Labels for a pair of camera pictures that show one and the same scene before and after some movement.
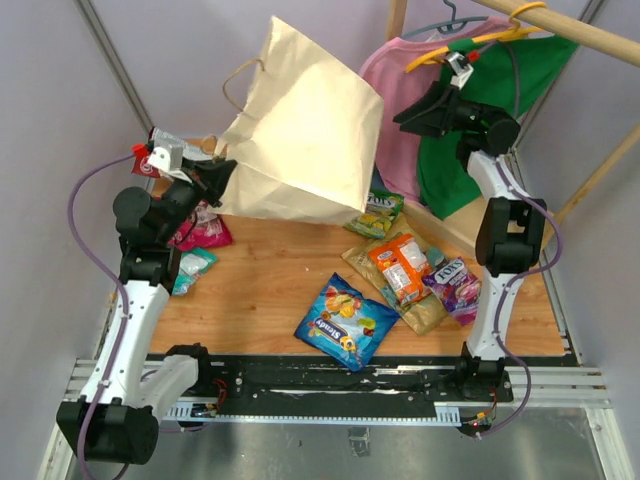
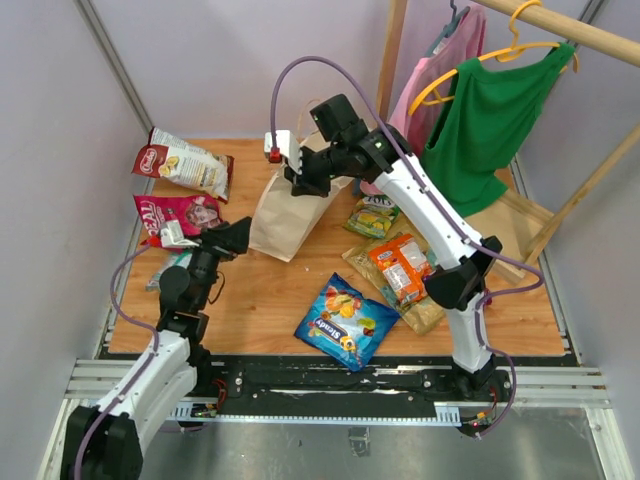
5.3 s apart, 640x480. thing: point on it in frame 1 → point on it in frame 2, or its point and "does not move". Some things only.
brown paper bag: [308, 134] → [285, 224]
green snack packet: [382, 212] does not move
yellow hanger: [510, 35] → [430, 95]
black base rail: [342, 388] does not move
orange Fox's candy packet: [404, 267] does not move
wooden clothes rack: [461, 229] does not move
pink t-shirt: [385, 73] → [371, 187]
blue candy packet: [345, 324] does not move
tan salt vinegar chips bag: [423, 313] does not move
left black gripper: [210, 179] → [227, 240]
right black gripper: [431, 126] → [302, 184]
